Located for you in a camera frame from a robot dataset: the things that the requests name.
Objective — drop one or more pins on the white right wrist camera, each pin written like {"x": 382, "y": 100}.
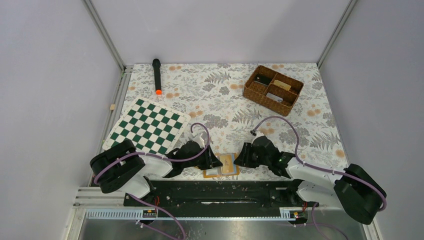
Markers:
{"x": 256, "y": 134}

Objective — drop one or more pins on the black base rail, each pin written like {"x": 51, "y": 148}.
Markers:
{"x": 225, "y": 199}

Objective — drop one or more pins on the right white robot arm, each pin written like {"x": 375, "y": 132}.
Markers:
{"x": 354, "y": 191}

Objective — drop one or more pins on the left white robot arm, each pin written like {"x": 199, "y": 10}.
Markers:
{"x": 123, "y": 168}

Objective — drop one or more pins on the green white chessboard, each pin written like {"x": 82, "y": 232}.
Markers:
{"x": 152, "y": 127}

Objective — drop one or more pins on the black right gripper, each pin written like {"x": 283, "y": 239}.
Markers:
{"x": 244, "y": 159}

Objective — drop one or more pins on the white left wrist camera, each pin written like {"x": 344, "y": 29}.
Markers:
{"x": 199, "y": 139}

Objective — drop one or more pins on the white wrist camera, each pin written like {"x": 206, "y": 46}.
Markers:
{"x": 256, "y": 134}
{"x": 199, "y": 139}

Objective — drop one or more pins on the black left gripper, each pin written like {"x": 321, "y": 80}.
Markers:
{"x": 210, "y": 160}

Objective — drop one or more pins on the gold VIP card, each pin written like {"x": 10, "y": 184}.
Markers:
{"x": 282, "y": 85}

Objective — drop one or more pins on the black item in basket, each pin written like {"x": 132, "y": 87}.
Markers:
{"x": 262, "y": 79}

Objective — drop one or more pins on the grey card in basket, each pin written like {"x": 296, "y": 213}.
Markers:
{"x": 274, "y": 97}

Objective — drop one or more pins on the black marker orange cap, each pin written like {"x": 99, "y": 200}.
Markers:
{"x": 156, "y": 64}

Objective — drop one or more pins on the brown woven divided basket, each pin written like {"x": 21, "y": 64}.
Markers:
{"x": 257, "y": 92}

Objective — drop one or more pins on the floral patterned table mat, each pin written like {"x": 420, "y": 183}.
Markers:
{"x": 212, "y": 94}

